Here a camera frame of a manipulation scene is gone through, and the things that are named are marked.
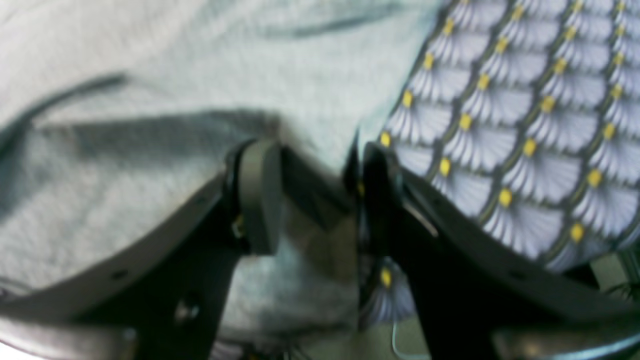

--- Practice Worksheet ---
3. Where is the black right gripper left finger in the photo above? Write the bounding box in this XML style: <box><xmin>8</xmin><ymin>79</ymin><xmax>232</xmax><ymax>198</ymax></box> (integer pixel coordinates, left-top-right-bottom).
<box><xmin>1</xmin><ymin>139</ymin><xmax>284</xmax><ymax>360</ymax></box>

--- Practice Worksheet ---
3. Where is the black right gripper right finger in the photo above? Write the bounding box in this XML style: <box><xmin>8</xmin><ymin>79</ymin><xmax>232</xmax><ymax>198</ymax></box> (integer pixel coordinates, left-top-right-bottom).
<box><xmin>361</xmin><ymin>142</ymin><xmax>640</xmax><ymax>360</ymax></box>

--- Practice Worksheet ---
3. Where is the light grey T-shirt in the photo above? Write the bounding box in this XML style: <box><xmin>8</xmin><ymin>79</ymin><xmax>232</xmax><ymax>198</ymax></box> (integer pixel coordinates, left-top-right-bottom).
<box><xmin>0</xmin><ymin>0</ymin><xmax>446</xmax><ymax>351</ymax></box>

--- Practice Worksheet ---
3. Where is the patterned purple tablecloth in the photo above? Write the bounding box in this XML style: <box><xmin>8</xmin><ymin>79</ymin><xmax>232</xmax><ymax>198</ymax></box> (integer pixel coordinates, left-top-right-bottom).
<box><xmin>357</xmin><ymin>0</ymin><xmax>640</xmax><ymax>326</ymax></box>

